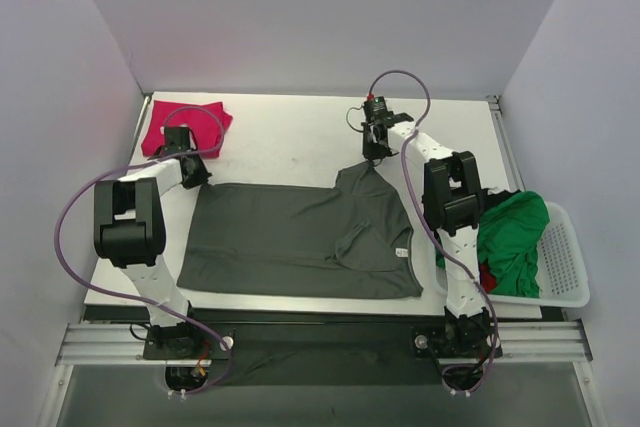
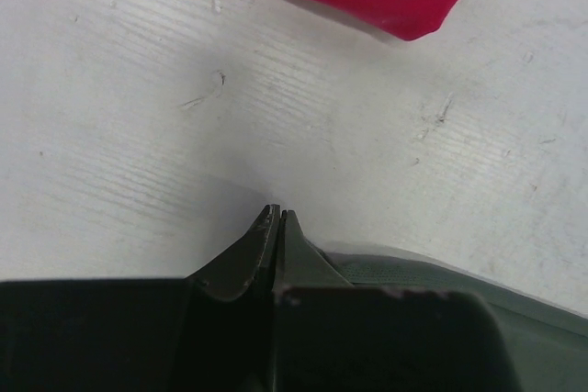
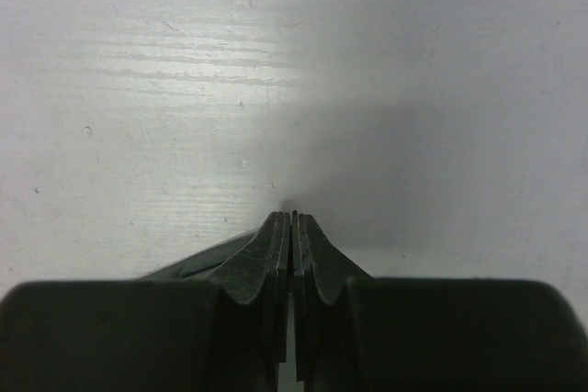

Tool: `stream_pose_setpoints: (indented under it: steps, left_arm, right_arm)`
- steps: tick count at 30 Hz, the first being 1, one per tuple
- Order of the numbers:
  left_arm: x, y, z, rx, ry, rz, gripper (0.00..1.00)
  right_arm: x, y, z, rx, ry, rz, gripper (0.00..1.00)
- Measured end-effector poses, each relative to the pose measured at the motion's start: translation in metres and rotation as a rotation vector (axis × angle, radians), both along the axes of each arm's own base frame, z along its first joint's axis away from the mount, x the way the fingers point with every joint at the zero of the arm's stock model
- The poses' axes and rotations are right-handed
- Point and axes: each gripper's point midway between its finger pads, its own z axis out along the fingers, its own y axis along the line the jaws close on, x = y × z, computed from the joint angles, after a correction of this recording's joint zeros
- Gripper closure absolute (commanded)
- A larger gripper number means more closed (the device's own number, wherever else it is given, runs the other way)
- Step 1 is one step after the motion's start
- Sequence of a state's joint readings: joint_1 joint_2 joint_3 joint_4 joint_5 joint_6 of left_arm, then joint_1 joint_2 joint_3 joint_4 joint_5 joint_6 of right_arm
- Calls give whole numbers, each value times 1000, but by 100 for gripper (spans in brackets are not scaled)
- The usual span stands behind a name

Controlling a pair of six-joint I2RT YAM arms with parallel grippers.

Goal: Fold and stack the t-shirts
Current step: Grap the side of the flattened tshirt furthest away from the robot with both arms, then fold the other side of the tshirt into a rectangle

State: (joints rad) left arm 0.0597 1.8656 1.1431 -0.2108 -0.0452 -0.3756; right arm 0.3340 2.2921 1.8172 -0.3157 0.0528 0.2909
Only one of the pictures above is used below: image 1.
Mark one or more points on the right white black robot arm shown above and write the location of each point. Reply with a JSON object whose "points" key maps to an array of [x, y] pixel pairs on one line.
{"points": [[444, 187]]}

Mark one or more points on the green t shirt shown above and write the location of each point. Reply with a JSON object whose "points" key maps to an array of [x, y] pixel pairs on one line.
{"points": [[507, 237]]}

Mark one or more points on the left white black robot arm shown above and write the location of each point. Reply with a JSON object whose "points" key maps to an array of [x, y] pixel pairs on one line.
{"points": [[129, 227]]}

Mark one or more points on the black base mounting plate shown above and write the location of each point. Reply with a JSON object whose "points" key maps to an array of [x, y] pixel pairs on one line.
{"points": [[295, 349]]}

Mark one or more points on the folded red t shirt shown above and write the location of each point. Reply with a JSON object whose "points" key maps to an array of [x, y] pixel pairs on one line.
{"points": [[209, 123]]}

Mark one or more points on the white perforated plastic basket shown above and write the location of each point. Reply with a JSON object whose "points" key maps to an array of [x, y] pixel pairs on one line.
{"points": [[562, 276]]}

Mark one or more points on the grey t shirt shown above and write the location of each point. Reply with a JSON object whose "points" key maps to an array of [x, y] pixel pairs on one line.
{"points": [[348, 241]]}

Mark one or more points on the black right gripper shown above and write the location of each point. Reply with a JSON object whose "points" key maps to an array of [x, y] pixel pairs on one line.
{"points": [[375, 148]]}

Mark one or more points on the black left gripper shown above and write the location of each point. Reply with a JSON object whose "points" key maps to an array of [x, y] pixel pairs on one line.
{"points": [[196, 173]]}

